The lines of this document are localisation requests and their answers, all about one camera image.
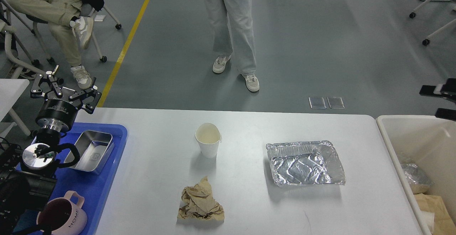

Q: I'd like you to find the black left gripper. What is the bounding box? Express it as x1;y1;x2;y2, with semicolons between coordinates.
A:
30;65;102;132

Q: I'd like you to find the stainless steel rectangular tin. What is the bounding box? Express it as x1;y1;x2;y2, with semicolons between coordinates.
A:
70;130;114;175

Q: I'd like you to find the pink home mug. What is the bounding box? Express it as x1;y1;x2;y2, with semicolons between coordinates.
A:
36;190;87;235

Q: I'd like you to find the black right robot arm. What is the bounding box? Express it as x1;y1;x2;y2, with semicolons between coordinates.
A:
420;78;456;121

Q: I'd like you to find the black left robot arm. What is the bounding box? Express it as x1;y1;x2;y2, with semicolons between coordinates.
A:
0;71;102;235

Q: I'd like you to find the white side table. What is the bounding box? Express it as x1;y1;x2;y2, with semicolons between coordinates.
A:
0;79;38;139

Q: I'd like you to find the seated person in khaki trousers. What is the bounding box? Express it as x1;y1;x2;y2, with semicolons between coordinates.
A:
6;0;104;89

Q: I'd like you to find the blue plastic tray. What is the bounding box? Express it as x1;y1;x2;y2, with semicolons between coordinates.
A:
50;122;128;235

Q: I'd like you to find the white paper cup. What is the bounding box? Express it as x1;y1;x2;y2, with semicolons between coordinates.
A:
195;123;222;158

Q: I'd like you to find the crumpled brown paper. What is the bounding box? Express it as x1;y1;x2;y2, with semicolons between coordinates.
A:
177;176;225;221

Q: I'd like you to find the standing person in jeans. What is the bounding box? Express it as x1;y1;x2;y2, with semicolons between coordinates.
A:
204;0;260;92

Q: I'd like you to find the aluminium foil tray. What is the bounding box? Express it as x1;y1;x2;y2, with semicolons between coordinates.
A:
265;140;346;186

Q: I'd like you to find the clear floor plate left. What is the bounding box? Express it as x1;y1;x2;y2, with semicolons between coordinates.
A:
309;96;326;109

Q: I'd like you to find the clear floor plate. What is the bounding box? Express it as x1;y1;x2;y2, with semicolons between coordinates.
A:
326;96;345;109
309;96;326;109

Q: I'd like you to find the clear floor plate right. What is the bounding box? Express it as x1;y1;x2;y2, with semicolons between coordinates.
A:
326;96;345;109

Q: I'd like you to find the crumpled foil in bin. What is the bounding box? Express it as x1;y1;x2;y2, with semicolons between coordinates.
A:
401;163;434;194

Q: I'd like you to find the white plastic bin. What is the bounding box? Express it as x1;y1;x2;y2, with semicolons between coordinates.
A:
376;115;456;235

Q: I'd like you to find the white chair base right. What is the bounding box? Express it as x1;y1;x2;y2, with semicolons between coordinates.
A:
409;0;456;46

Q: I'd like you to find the brown paper in bin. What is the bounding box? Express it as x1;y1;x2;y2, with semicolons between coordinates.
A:
414;193;456;235

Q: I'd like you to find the black cable bundle left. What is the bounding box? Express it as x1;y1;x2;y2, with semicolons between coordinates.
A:
0;136;18;157

